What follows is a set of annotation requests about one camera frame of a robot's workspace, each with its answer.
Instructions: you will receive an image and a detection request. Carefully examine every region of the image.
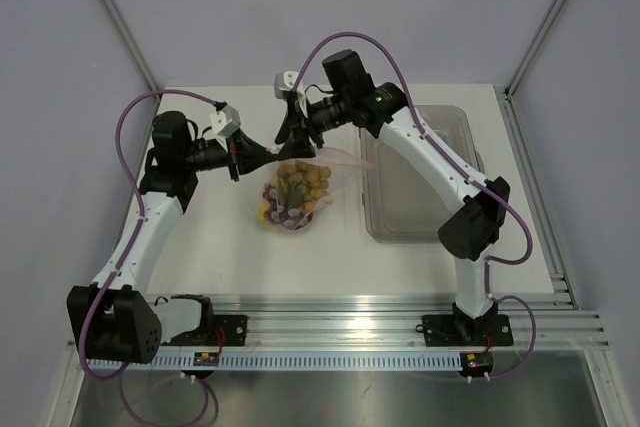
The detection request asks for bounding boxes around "left aluminium frame post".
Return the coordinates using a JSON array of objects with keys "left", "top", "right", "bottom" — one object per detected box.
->
[{"left": 98, "top": 0, "right": 160, "bottom": 91}]

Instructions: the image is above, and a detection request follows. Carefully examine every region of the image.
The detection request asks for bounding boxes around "aluminium mounting rail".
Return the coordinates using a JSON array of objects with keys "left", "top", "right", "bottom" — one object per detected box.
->
[{"left": 87, "top": 300, "right": 609, "bottom": 378}]

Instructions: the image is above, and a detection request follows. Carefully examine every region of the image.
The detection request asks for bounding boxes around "right aluminium frame post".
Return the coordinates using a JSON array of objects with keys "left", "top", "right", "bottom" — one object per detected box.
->
[{"left": 503, "top": 0, "right": 570, "bottom": 102}]

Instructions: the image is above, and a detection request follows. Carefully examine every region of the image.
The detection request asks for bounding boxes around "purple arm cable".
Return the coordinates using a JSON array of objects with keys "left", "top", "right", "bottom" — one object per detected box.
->
[
  {"left": 77, "top": 89, "right": 224, "bottom": 423},
  {"left": 292, "top": 31, "right": 539, "bottom": 383}
]

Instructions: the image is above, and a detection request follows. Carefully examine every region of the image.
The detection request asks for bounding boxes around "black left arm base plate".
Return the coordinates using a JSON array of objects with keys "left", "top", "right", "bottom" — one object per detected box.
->
[{"left": 163, "top": 314, "right": 248, "bottom": 347}]

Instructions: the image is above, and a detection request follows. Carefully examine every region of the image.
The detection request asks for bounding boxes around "yellow banana bunch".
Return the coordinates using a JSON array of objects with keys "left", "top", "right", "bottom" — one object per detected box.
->
[{"left": 256, "top": 199, "right": 278, "bottom": 225}]

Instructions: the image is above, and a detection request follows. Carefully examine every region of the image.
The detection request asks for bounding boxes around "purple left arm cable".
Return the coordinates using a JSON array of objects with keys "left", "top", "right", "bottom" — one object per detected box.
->
[{"left": 77, "top": 89, "right": 224, "bottom": 423}]

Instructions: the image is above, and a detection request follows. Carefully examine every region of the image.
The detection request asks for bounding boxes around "clear grey plastic bin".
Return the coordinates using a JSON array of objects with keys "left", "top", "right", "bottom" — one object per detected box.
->
[{"left": 360, "top": 105, "right": 484, "bottom": 243}]

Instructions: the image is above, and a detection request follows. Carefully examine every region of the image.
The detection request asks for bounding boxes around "small circuit board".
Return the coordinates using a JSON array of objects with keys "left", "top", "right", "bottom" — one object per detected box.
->
[
  {"left": 461, "top": 352, "right": 494, "bottom": 375},
  {"left": 193, "top": 352, "right": 220, "bottom": 366}
]

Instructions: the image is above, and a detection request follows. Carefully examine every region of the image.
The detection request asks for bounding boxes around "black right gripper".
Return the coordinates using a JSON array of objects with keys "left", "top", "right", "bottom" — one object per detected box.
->
[{"left": 276, "top": 93, "right": 351, "bottom": 163}]

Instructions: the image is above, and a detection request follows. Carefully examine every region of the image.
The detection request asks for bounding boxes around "red grape bunch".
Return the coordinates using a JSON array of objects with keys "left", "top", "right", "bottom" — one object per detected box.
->
[{"left": 261, "top": 183, "right": 314, "bottom": 231}]

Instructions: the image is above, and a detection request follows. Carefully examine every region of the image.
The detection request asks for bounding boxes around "brown longan bunch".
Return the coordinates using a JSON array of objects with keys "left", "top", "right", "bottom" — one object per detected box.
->
[{"left": 274, "top": 160, "right": 332, "bottom": 212}]

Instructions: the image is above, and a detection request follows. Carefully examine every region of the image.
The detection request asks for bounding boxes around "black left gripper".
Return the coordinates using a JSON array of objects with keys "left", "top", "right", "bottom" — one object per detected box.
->
[{"left": 182, "top": 128, "right": 277, "bottom": 182}]

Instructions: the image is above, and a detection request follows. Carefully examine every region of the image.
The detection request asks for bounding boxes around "left small circuit board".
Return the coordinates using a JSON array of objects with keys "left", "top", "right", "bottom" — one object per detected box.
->
[{"left": 193, "top": 352, "right": 220, "bottom": 366}]

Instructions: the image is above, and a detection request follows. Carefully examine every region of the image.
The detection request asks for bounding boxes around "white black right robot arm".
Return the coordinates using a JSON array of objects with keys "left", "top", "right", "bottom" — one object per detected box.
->
[{"left": 274, "top": 49, "right": 510, "bottom": 344}]

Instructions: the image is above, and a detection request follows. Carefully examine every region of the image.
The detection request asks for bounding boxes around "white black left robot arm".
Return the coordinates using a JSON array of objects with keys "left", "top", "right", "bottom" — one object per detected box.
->
[{"left": 67, "top": 107, "right": 277, "bottom": 365}]

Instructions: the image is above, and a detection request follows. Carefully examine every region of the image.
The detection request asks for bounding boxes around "right small circuit board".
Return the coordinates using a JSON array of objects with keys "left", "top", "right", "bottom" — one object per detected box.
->
[{"left": 461, "top": 352, "right": 494, "bottom": 375}]

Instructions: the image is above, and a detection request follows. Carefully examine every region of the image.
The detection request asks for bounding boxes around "clear red-dotted zip bag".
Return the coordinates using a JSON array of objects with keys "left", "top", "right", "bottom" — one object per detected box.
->
[{"left": 255, "top": 147, "right": 375, "bottom": 233}]

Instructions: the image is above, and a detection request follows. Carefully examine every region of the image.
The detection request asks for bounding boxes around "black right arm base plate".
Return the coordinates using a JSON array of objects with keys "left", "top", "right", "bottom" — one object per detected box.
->
[{"left": 414, "top": 314, "right": 514, "bottom": 347}]

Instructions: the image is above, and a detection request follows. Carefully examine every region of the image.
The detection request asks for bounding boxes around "aluminium frame post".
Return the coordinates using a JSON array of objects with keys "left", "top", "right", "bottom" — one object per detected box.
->
[
  {"left": 503, "top": 0, "right": 570, "bottom": 102},
  {"left": 98, "top": 0, "right": 160, "bottom": 91}
]

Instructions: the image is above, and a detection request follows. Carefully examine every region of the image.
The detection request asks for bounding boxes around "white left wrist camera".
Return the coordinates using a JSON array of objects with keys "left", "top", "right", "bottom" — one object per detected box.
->
[{"left": 210, "top": 105, "right": 241, "bottom": 139}]

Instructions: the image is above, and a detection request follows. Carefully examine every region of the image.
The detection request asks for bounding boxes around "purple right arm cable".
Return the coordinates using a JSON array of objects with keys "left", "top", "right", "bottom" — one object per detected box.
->
[{"left": 292, "top": 31, "right": 539, "bottom": 383}]

